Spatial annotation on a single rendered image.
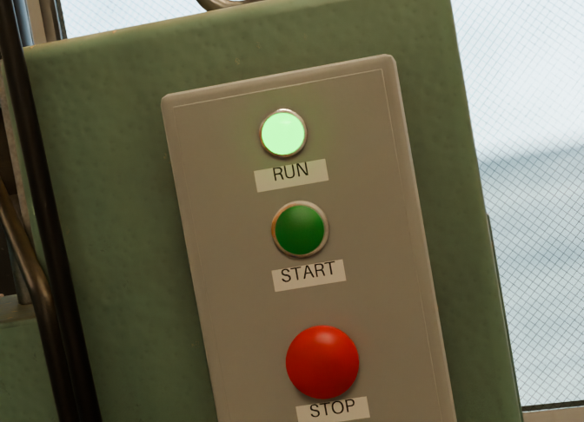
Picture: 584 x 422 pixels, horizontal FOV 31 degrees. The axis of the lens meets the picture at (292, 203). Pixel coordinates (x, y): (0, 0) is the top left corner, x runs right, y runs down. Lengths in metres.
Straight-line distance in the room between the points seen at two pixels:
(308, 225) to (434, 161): 0.09
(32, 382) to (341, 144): 0.24
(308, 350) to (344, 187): 0.07
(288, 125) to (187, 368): 0.15
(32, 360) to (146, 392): 0.08
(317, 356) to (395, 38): 0.15
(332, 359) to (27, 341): 0.20
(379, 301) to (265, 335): 0.05
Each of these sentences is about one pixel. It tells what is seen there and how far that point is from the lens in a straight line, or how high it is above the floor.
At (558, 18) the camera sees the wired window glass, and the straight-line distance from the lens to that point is 1.93.
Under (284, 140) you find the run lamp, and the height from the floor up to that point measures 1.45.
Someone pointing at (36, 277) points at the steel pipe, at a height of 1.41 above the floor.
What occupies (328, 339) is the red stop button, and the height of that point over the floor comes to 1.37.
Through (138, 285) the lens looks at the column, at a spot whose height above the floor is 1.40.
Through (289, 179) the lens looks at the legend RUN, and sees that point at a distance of 0.43.
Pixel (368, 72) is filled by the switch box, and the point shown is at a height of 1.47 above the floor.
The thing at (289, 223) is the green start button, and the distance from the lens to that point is 0.42.
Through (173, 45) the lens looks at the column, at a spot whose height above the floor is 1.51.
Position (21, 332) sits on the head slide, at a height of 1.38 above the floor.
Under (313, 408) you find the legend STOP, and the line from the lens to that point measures 0.44.
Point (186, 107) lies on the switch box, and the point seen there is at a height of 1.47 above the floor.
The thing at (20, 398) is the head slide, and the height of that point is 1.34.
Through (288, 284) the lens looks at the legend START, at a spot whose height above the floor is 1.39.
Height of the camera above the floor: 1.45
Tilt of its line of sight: 3 degrees down
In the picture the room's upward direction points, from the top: 10 degrees counter-clockwise
